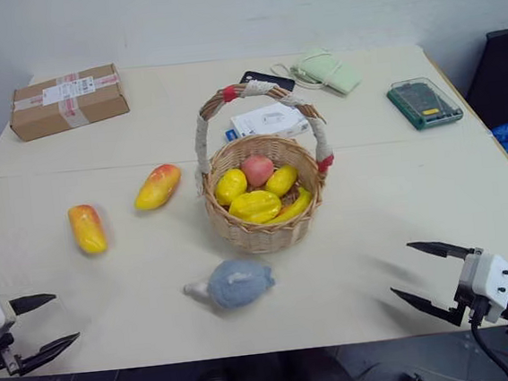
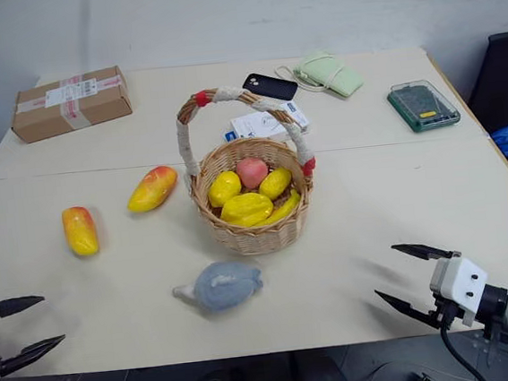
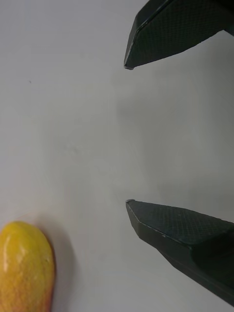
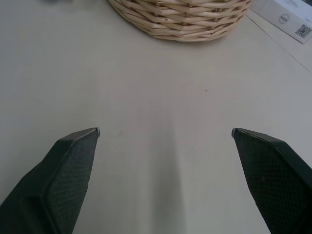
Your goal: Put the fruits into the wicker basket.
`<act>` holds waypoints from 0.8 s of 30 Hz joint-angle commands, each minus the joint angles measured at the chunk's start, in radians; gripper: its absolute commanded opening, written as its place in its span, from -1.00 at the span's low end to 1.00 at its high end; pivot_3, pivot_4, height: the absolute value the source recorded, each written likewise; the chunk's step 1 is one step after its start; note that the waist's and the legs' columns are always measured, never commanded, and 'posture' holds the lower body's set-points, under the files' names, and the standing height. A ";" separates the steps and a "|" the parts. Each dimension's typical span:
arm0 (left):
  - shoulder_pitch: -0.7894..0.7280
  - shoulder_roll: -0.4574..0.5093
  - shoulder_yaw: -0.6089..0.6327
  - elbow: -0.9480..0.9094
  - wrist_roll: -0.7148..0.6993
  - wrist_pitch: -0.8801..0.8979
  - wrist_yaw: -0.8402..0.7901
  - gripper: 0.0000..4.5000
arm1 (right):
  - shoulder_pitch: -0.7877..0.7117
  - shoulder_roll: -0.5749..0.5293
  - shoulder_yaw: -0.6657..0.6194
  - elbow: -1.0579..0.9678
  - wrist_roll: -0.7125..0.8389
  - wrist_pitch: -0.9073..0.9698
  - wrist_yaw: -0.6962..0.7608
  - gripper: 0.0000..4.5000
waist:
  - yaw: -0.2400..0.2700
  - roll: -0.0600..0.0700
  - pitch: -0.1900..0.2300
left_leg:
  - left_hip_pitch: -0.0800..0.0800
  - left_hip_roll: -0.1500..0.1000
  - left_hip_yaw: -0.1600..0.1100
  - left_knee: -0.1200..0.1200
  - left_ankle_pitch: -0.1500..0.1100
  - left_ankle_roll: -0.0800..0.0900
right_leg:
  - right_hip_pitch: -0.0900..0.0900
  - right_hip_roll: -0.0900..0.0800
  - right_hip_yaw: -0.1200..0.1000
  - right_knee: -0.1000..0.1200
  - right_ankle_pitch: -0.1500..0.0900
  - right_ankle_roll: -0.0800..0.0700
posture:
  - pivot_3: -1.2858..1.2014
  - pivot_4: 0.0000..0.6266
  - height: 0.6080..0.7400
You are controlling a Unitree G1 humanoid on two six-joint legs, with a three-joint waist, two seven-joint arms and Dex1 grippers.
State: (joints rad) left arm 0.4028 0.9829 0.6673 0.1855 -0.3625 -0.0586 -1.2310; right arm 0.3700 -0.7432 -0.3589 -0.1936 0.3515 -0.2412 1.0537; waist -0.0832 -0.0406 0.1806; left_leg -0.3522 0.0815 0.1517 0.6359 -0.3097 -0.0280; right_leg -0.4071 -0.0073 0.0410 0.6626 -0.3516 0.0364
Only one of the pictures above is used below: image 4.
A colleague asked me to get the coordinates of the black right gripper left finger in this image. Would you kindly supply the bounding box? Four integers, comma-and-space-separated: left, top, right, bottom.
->
0, 127, 101, 234

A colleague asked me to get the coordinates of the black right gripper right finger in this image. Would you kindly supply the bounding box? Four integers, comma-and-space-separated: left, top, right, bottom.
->
231, 127, 312, 234

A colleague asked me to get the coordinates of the woven wicker basket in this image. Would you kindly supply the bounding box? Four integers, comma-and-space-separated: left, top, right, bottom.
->
107, 0, 252, 43

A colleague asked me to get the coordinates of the white cardboard box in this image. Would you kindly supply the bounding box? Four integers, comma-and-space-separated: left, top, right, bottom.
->
249, 0, 312, 45

